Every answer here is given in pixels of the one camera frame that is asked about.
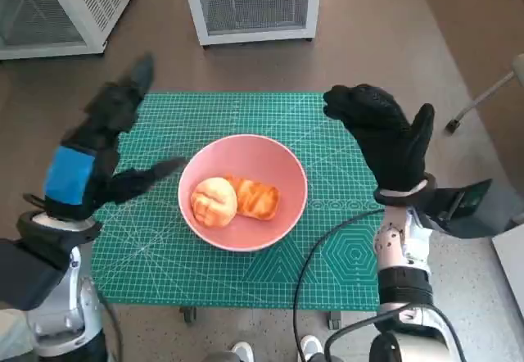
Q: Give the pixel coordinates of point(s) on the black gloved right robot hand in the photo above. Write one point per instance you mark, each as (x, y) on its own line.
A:
(389, 145)

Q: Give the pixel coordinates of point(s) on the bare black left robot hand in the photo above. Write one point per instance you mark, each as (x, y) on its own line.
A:
(98, 161)

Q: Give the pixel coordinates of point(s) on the round bread bun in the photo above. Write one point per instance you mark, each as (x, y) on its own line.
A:
(215, 202)

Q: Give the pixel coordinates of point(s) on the orange braided bread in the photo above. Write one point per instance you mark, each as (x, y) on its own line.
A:
(258, 198)

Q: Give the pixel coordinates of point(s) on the pink bowl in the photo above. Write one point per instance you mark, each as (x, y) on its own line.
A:
(245, 153)

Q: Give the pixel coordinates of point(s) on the grey chair base leg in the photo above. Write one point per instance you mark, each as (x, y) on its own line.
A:
(483, 98)

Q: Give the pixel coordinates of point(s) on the green cutting mat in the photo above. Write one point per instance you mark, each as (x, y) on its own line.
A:
(204, 280)

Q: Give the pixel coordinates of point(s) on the white perforated mesh cabinet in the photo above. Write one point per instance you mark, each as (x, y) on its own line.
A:
(98, 1)

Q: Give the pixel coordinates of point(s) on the white board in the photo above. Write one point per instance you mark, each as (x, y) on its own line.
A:
(511, 259)

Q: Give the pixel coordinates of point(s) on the black table caster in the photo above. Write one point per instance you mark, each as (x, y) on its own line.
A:
(333, 320)
(188, 316)

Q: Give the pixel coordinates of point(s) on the white robot right foot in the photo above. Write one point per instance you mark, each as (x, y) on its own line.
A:
(310, 347)

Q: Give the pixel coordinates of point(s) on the white robot foot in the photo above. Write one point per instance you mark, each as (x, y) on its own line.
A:
(242, 351)
(310, 347)

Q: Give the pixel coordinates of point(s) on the white robot left foot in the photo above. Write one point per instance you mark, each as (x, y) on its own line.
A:
(242, 351)

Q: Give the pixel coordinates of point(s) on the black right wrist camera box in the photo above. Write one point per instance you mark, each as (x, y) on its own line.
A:
(458, 214)

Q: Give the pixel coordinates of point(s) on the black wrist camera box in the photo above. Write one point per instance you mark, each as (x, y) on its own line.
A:
(28, 272)
(458, 214)

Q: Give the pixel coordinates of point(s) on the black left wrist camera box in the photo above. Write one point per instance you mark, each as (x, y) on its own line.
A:
(28, 272)

